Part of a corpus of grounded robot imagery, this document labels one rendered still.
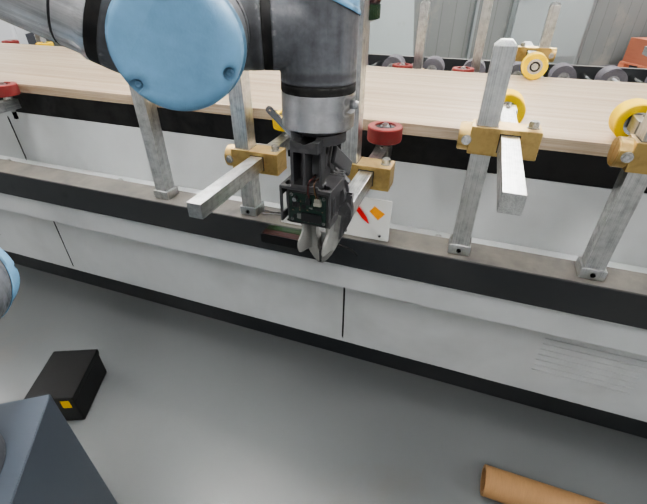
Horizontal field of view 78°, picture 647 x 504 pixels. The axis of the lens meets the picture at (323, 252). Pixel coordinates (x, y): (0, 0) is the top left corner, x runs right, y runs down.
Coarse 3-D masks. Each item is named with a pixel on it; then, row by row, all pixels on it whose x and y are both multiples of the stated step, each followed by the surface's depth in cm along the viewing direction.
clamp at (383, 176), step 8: (360, 160) 83; (368, 160) 83; (376, 160) 83; (352, 168) 82; (360, 168) 82; (368, 168) 81; (376, 168) 80; (384, 168) 80; (392, 168) 81; (352, 176) 83; (376, 176) 81; (384, 176) 81; (392, 176) 83; (376, 184) 82; (384, 184) 82
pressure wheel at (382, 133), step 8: (368, 128) 91; (376, 128) 89; (384, 128) 89; (392, 128) 89; (400, 128) 90; (368, 136) 92; (376, 136) 90; (384, 136) 89; (392, 136) 89; (400, 136) 91; (376, 144) 91; (384, 144) 90; (392, 144) 90
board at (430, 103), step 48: (0, 48) 196; (48, 48) 196; (96, 96) 122; (384, 96) 116; (432, 96) 116; (480, 96) 116; (528, 96) 116; (576, 96) 116; (624, 96) 116; (576, 144) 85
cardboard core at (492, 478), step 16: (480, 480) 114; (496, 480) 107; (512, 480) 106; (528, 480) 107; (496, 496) 106; (512, 496) 105; (528, 496) 104; (544, 496) 103; (560, 496) 103; (576, 496) 104
